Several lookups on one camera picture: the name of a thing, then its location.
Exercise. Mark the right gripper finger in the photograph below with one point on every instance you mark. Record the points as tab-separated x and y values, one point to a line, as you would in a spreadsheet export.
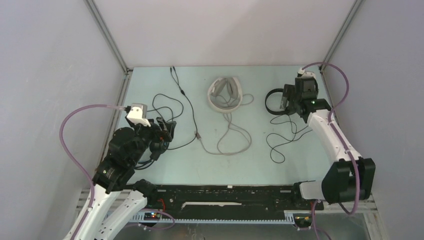
288	91
286	104

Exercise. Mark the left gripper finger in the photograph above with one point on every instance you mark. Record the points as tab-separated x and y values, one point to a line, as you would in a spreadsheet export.
157	148
166	129

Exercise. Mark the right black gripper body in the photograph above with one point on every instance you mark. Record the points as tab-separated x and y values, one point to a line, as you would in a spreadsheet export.
296	99

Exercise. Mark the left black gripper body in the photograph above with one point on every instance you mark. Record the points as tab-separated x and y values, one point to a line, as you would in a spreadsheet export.
149	134

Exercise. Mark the black headphones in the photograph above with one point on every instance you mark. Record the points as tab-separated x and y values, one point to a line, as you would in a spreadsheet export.
272	102

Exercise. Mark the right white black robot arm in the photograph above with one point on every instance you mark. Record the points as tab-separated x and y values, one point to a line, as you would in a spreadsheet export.
350	176

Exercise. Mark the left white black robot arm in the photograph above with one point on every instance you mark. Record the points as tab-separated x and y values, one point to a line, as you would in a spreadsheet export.
125	149

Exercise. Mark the white headphones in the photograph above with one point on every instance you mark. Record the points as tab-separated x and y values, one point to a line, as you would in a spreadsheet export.
225	95

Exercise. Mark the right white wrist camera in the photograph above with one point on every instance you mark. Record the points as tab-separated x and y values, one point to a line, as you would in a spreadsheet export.
304	73

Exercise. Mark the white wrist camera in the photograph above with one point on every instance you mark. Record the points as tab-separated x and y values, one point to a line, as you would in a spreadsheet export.
304	73
136	114

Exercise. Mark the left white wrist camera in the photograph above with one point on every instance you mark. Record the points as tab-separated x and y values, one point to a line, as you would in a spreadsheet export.
136	114

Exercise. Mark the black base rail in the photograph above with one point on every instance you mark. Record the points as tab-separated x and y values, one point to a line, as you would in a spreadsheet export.
230	203

